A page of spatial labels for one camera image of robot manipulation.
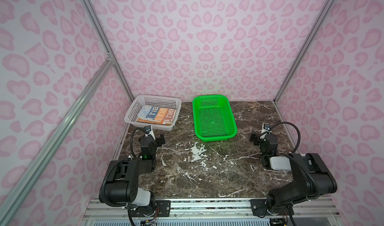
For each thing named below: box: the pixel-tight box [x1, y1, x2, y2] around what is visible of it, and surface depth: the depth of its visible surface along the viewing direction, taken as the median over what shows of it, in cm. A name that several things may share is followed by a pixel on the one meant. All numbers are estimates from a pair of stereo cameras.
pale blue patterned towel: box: [137, 105, 177, 126], surface depth 108 cm
